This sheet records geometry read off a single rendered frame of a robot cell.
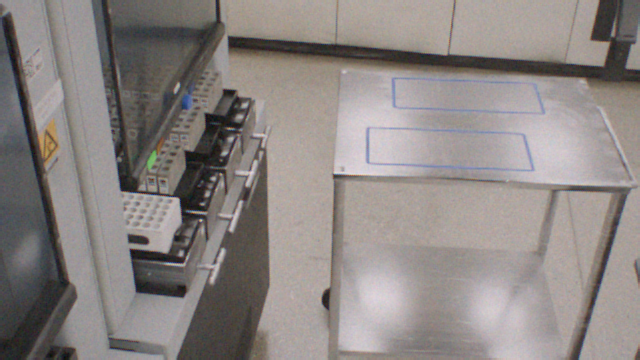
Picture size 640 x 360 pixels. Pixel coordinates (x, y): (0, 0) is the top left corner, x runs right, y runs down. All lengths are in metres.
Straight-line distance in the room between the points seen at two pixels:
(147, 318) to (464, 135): 0.79
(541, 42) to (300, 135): 1.18
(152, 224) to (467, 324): 0.96
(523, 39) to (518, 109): 1.85
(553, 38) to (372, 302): 1.95
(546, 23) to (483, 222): 1.16
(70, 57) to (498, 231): 1.99
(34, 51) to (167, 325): 0.60
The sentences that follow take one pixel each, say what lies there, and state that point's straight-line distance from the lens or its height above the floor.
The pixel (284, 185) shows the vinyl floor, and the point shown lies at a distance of 3.02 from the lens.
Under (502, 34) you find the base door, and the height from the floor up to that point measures 0.20.
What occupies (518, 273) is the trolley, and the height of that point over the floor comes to 0.28.
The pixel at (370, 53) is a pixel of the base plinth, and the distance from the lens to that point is 3.88.
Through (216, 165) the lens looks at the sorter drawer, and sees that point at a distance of 1.72.
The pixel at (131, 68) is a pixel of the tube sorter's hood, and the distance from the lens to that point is 1.35.
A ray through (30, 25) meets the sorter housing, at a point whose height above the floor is 1.35.
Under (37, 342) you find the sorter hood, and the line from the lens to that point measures 1.13.
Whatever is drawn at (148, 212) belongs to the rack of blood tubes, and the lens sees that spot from 1.51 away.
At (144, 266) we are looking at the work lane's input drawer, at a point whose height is 0.79.
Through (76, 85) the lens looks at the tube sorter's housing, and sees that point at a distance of 1.19.
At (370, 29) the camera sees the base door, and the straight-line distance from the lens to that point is 3.77.
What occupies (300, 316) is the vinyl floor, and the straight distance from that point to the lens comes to 2.51.
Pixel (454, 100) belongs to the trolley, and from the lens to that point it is 1.95.
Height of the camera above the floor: 1.78
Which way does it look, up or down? 36 degrees down
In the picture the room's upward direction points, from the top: 1 degrees clockwise
